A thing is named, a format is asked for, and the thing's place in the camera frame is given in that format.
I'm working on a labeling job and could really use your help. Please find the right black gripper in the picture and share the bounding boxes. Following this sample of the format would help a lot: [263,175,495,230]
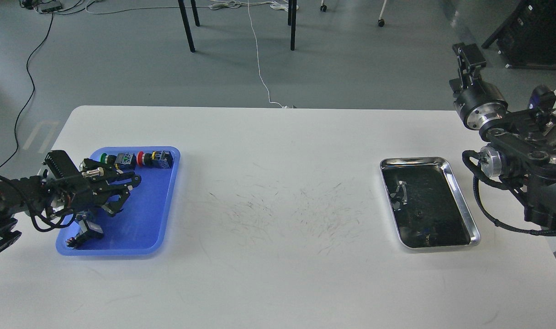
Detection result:
[450,43,509,130]

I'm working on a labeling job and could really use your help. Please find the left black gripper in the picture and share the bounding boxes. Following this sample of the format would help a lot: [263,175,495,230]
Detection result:
[42,150,142,218]

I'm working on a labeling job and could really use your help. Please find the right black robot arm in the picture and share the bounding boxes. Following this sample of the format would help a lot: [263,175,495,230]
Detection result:
[449,43,556,237]

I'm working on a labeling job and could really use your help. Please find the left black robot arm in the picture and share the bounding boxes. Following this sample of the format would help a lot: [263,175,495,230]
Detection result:
[0,150,141,252]

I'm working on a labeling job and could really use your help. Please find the blue plastic tray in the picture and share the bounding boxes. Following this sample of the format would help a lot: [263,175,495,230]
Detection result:
[55,146,181,257]

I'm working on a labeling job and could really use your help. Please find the black cabinet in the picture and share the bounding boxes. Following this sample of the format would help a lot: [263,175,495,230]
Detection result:
[481,0,556,70]

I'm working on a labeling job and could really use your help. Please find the metal tray with black mat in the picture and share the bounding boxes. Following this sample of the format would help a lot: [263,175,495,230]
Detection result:
[379,157,481,253]

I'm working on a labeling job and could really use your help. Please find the black table legs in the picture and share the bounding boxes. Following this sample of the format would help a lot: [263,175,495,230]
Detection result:
[178,0,297,53]

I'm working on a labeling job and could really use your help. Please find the green push button switch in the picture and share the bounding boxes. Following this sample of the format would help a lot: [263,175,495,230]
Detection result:
[100,152,137,171]

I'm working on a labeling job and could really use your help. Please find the red push button switch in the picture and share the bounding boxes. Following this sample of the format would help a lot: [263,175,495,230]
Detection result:
[136,150,174,169]

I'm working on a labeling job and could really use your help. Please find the black floor cable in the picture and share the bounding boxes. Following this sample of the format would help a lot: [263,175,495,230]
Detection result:
[0,0,89,174]

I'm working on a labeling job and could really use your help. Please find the white floor cable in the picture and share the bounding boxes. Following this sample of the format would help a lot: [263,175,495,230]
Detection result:
[85,0,299,109]

